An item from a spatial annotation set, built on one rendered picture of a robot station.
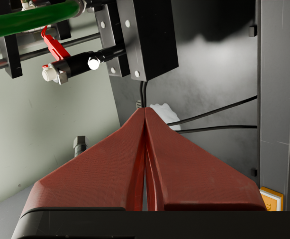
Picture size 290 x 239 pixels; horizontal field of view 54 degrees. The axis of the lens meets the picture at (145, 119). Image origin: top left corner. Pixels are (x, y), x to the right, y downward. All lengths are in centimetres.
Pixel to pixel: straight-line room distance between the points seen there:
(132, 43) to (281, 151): 26
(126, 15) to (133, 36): 3
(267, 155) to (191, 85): 25
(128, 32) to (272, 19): 21
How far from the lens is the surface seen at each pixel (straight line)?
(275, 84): 37
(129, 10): 44
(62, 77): 40
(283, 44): 35
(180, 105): 65
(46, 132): 75
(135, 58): 46
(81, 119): 79
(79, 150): 40
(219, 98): 57
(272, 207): 45
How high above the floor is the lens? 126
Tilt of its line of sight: 35 degrees down
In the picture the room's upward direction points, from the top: 120 degrees counter-clockwise
